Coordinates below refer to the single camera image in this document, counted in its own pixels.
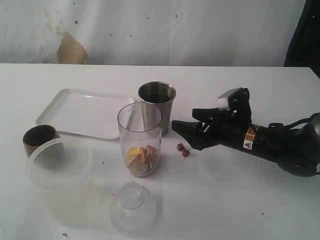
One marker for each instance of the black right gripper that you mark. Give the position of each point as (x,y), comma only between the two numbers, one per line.
(219,127)

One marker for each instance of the stainless steel cup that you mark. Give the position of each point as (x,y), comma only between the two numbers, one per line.
(161,95)

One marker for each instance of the clear plastic shaker tumbler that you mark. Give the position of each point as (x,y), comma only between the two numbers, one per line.
(140,135)

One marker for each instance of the clear plastic shaker lid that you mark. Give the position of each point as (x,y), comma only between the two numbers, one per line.
(132,208)

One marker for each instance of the large translucent plastic container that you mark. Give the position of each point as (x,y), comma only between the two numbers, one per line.
(61,169)

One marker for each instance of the small brown gold cup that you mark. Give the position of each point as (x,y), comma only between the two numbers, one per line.
(37,136)

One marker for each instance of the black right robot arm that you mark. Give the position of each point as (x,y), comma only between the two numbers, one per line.
(295,148)

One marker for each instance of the red cube upper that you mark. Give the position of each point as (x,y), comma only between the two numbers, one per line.
(180,147)

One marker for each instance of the red cube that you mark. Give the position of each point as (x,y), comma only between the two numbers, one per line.
(185,153)
(180,147)

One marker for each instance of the red cube lower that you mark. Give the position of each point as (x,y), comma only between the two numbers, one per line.
(185,153)

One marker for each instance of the white rectangular plastic tray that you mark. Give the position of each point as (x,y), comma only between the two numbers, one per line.
(85,113)

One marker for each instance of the dark curtain at right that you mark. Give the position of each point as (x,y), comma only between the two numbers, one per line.
(304,47)

